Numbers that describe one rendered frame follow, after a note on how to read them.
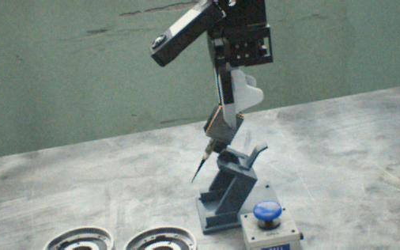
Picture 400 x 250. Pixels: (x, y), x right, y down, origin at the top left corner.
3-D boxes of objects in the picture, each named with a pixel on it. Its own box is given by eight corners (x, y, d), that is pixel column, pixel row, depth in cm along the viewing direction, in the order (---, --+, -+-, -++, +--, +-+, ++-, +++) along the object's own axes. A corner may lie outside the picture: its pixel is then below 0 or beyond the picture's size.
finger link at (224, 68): (235, 105, 93) (227, 43, 90) (225, 107, 93) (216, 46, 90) (231, 96, 98) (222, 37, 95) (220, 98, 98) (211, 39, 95)
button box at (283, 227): (252, 269, 93) (248, 240, 91) (243, 240, 99) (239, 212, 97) (310, 259, 93) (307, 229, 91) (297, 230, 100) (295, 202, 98)
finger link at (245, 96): (269, 129, 96) (261, 67, 93) (228, 137, 96) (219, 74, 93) (265, 123, 99) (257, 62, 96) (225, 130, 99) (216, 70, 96)
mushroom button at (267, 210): (258, 246, 93) (255, 216, 91) (254, 229, 97) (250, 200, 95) (287, 240, 94) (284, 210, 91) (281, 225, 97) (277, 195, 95)
